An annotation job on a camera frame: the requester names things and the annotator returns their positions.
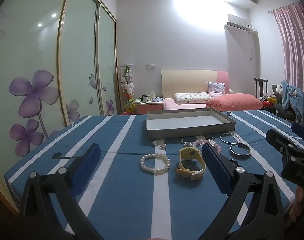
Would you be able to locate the colourful toy pile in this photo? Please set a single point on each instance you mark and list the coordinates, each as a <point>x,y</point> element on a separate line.
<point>269,102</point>

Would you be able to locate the pink bed mattress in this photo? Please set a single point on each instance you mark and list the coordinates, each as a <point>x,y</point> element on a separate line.
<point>169,103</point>

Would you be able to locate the curtain rod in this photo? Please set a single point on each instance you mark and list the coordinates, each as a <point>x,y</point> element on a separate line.
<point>284,7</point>

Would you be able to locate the tissue box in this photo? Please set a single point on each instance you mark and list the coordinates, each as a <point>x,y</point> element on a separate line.
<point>152,95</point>

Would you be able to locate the blue white striped sheet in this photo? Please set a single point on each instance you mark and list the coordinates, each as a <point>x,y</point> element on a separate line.
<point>132,205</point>

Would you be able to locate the silver cuff bangle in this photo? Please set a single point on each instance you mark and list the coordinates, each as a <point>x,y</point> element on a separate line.
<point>233,152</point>

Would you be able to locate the small lavender pillow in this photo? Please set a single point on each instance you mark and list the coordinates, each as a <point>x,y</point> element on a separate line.
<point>215,88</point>

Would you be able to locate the dark mug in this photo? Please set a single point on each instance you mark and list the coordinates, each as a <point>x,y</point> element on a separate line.
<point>145,98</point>

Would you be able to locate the beige bed headboard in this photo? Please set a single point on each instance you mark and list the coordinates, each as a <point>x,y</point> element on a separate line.
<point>187,82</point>

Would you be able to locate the person's right hand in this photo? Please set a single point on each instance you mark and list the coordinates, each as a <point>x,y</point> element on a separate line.
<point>298,202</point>

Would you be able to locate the pink pillow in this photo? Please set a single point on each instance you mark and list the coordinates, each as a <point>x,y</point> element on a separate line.
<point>234,101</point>

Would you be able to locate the stuffed toy tower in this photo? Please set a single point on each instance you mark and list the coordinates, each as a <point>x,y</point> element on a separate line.
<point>127,87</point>

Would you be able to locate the pink nightstand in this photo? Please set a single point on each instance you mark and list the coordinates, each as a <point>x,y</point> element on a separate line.
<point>149,107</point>

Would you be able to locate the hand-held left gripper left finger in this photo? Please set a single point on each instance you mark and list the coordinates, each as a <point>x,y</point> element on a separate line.
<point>88,162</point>

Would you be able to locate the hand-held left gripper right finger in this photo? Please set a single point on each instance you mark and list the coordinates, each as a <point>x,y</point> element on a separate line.
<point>215,166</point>

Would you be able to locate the white air conditioner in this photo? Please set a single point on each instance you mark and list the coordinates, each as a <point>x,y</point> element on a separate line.
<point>238,22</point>

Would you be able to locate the pink curtain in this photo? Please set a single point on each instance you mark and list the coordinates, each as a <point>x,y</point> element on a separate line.
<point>296,50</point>

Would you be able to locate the grey cardboard tray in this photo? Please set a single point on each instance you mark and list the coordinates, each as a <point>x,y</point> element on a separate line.
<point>187,121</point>

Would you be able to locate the dark wooden chair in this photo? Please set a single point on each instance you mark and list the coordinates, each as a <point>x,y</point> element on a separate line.
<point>260,87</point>

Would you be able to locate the flower print sliding wardrobe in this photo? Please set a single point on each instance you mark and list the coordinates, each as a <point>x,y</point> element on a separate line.
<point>29,55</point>

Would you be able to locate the wall socket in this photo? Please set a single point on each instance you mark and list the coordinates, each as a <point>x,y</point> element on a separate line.
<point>150,66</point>

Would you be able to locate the light blue pouch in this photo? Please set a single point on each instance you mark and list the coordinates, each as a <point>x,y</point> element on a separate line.
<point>157,99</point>

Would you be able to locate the white pipe cover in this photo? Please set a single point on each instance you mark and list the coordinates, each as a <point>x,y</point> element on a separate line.
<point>253,45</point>

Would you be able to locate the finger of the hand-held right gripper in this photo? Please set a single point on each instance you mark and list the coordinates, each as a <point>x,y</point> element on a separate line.
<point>279,141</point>
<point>301,131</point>

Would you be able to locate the blue plush garment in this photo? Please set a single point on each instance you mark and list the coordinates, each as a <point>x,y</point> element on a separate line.
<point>293,97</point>

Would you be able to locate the thin silver hoop bangle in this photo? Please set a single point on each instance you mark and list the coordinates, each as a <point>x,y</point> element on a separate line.
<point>222,140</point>

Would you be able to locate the yellow wrist watch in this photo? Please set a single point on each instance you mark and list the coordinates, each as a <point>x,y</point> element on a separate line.
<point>185,152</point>

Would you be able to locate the white patterned pillow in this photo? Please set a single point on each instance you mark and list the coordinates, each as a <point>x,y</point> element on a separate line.
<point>192,97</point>

